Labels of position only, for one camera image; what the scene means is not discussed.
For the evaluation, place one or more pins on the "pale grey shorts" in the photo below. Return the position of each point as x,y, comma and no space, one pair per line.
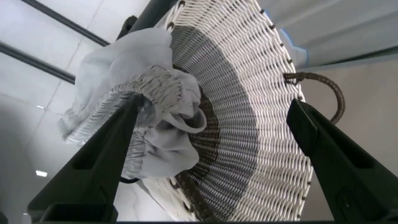
124,59

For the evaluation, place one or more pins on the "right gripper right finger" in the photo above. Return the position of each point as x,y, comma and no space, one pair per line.
348,174

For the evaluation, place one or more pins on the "white laundry basket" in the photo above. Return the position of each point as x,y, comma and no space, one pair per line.
248,93

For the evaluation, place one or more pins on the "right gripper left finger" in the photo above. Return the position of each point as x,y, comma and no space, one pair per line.
93,174

